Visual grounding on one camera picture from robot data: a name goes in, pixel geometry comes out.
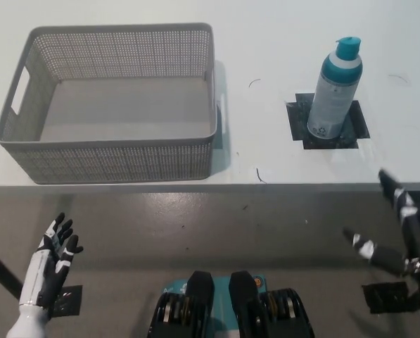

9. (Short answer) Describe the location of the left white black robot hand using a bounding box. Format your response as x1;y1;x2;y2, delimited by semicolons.
18;212;84;311

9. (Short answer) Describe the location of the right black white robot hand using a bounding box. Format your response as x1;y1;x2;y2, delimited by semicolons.
342;168;420;335

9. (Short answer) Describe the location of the teal grey air spray can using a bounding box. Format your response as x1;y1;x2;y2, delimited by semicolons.
307;36;364;139

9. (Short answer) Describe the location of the small black floor tape patch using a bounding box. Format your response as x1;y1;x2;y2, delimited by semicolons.
50;284;84;316

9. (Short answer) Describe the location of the black diagonal bar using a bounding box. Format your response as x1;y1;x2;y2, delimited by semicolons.
0;241;24;296

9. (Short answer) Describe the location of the large black floor tape patch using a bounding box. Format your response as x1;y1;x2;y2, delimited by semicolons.
361;281;420;315

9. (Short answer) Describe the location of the black tape patch on table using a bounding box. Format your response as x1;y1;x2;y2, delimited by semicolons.
286;92;371;151

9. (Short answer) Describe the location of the grey perforated plastic basket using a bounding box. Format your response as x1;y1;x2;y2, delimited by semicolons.
0;23;227;186

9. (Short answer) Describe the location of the black teal robot torso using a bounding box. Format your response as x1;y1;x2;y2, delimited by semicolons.
145;269;316;338

